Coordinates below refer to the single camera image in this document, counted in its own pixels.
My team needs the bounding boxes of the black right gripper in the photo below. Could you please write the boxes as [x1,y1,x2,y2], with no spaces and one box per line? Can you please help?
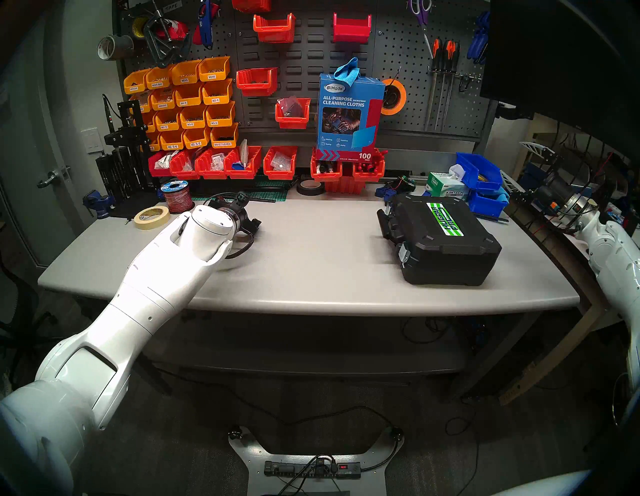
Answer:
[500,141,588,226]

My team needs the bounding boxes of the purple handled scissors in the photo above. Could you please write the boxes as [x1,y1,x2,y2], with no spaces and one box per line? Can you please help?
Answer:
[406,0,435,58]

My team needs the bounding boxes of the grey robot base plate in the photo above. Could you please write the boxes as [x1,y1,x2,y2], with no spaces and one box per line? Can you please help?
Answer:
[228,425,405,496]

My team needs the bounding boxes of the dark grey pegboard panel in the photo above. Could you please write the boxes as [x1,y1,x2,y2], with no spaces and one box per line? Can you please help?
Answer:
[117,0,496,141]

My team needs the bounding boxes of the green cutting mat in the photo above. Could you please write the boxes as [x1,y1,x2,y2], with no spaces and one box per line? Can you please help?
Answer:
[192,187,290,203]

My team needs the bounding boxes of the green white Kimtech tissue box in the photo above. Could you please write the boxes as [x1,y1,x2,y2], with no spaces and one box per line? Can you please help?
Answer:
[426,171,471,201]

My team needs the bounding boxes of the black plastic tool box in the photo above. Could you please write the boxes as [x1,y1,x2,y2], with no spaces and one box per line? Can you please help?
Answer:
[376,194,502,287]

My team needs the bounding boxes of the red wire spool blue label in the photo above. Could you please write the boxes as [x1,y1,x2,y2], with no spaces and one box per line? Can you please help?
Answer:
[161,180,195,215]

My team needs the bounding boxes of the blue cleaning cloths box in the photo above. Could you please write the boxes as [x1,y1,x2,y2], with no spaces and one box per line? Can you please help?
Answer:
[315,72,387,162]

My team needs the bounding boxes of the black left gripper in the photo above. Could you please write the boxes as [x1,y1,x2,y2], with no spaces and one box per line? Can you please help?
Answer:
[207,192,261,236]

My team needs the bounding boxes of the blue red handled cutter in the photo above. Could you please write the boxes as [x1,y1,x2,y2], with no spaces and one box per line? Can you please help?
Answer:
[192,0,221,50]

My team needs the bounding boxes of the white wall switch plate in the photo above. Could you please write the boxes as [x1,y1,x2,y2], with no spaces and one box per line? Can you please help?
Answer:
[80,127,104,154]

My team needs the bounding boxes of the wooden side table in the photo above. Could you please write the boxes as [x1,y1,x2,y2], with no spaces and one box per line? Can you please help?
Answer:
[500,200,640,407]

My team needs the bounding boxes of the black power strip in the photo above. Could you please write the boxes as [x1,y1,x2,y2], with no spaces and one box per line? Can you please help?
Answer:
[264,460,362,480]

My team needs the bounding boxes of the silver door lever handle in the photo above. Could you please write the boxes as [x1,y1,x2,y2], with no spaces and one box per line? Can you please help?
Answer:
[36,167,71,190]

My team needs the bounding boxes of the black braided left wrist cable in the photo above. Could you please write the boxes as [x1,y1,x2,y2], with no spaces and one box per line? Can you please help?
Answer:
[220,227,257,260]

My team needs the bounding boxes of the large black clamp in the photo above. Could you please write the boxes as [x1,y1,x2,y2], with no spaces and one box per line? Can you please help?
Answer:
[142,2,192,69]

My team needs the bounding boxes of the dark blue plastic crate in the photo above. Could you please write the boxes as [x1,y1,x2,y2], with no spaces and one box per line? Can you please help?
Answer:
[519,165,548,201]

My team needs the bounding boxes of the large blue plastic bin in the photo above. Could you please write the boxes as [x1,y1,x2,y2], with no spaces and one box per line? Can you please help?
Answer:
[456,152,503,193]

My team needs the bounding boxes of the blue bench vise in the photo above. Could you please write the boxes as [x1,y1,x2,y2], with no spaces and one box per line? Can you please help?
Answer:
[82,190,117,220]

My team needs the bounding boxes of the black metal fixture stand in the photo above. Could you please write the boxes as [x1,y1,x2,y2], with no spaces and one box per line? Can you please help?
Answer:
[95,94,153,201]

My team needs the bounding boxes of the grey duct tape roll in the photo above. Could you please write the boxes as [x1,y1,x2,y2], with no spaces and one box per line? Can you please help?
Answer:
[96,34,135,62]

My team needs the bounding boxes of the blue hanging spring clamps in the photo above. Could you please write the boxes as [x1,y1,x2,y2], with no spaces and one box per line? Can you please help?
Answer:
[467,11,491,65]

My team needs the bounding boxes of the black monitor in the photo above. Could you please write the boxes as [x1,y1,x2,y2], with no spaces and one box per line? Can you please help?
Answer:
[480,0,640,163]

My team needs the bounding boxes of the orange black handled screwdriver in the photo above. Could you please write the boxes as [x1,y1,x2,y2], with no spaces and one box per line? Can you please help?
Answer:
[437,40,453,128]
[447,41,461,121]
[426,39,442,128]

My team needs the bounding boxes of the black office chair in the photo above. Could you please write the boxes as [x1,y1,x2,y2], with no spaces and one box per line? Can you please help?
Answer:
[0,255,58,361]

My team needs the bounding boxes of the beige masking tape roll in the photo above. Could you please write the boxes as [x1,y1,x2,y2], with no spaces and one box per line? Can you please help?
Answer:
[133,206,171,231]

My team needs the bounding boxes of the blue microfiber cloth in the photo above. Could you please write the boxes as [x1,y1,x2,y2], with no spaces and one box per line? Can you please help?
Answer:
[334,56,361,86]

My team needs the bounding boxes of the orange tape roll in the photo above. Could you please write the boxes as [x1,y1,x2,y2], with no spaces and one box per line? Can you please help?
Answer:
[381,77,407,116]

